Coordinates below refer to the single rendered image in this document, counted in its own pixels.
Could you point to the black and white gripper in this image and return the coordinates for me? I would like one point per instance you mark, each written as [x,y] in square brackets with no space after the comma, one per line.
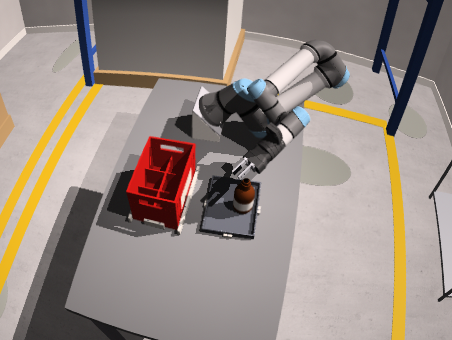
[266,150]

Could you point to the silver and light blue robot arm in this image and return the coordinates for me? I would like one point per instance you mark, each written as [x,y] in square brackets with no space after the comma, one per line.
[217,107]

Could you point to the red plastic crate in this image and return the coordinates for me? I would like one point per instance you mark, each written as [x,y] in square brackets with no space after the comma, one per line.
[170,180]

